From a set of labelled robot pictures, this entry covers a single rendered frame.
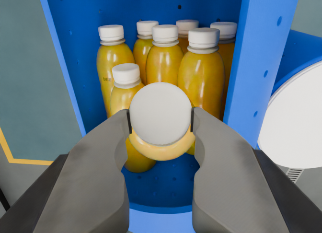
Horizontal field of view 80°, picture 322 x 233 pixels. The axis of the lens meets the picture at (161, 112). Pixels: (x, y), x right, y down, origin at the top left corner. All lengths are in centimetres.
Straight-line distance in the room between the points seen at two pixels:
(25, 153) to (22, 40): 109
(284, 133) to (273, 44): 32
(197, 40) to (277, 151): 35
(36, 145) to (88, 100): 181
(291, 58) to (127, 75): 33
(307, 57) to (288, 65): 3
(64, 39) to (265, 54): 25
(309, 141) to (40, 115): 180
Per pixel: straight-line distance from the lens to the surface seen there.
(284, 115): 46
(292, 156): 55
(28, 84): 180
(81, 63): 34
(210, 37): 26
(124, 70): 27
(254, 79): 18
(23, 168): 247
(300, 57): 47
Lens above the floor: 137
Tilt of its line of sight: 59 degrees down
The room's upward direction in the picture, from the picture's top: 180 degrees counter-clockwise
